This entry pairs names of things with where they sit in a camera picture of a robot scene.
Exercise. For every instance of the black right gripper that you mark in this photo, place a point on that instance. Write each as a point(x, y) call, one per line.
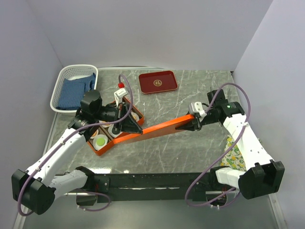
point(190, 126)

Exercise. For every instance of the lemon print cloth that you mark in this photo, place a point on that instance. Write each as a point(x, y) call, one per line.
point(234, 159)

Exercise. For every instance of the dark red serving tray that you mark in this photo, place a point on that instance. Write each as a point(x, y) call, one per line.
point(157, 82)

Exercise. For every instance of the green sandwich cookie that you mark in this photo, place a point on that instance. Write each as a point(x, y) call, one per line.
point(100, 141)

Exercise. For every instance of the black aluminium base frame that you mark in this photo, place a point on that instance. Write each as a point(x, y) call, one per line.
point(148, 186)

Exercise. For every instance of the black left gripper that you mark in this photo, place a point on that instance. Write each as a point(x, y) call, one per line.
point(128, 125)

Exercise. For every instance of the white paper cup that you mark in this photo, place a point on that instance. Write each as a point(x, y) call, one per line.
point(95, 136)
point(110, 131)
point(97, 148)
point(104, 123)
point(135, 114)

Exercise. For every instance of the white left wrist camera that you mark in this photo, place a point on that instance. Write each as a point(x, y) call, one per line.
point(120, 93)

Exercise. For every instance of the orange box lid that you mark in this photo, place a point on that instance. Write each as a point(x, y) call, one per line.
point(165, 128)

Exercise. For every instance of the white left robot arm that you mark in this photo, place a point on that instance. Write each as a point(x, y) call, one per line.
point(37, 187)

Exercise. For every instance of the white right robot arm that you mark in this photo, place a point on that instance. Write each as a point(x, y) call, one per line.
point(263, 175)

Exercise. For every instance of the white plastic basket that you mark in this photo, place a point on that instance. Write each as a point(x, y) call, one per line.
point(71, 72)

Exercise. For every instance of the blue checkered cloth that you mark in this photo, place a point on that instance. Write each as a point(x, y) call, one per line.
point(73, 91)

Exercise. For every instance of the orange cookie box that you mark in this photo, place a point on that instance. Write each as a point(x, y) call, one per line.
point(140, 117)

